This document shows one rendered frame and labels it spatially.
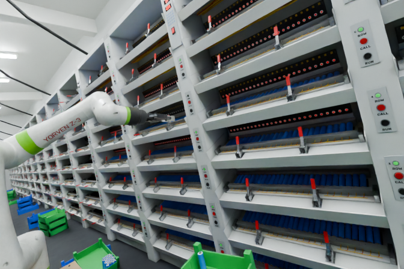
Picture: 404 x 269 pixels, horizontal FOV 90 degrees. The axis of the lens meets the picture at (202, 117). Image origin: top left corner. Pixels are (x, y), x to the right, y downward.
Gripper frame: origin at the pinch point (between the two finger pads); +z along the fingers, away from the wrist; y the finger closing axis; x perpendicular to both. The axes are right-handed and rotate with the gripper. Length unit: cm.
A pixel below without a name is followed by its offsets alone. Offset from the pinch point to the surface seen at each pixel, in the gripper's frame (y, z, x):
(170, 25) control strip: 21, -11, 45
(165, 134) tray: -2.7, -0.6, -9.0
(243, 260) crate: 55, -19, -54
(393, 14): 100, -4, 9
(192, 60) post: 27.4, -4.1, 24.9
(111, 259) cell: -68, -6, -89
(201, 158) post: 22.4, 1.5, -24.2
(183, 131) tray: 13.0, -0.6, -9.2
